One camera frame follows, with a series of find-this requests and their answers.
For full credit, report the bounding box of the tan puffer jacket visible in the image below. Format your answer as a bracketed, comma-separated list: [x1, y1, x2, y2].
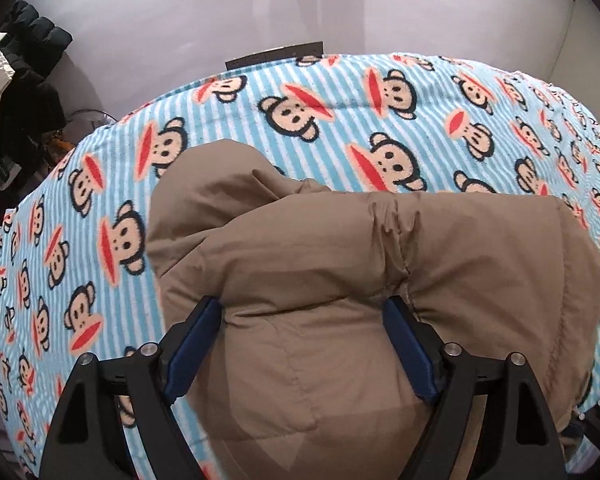
[145, 139, 600, 480]

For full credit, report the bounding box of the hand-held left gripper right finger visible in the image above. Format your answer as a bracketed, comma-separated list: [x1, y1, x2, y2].
[382, 296, 567, 480]

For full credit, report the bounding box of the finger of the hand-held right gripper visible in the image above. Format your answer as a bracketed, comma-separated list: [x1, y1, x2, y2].
[562, 400, 600, 453]

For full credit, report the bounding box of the dark green puffer jacket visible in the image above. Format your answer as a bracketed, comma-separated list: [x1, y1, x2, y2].
[0, 0, 74, 83]

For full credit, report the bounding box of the grey cable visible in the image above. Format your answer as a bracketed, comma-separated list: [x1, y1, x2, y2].
[67, 108, 118, 126]

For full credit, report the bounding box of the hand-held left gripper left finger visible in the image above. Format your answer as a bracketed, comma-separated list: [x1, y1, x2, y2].
[40, 295, 224, 480]

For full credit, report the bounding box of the black hanging jacket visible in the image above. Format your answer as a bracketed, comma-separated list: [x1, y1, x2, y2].
[0, 65, 67, 223]

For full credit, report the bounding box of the monkey printed striped blanket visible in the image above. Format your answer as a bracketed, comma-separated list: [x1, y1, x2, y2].
[0, 51, 600, 480]

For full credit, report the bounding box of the yellow object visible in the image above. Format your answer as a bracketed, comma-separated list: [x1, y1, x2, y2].
[49, 131, 75, 155]

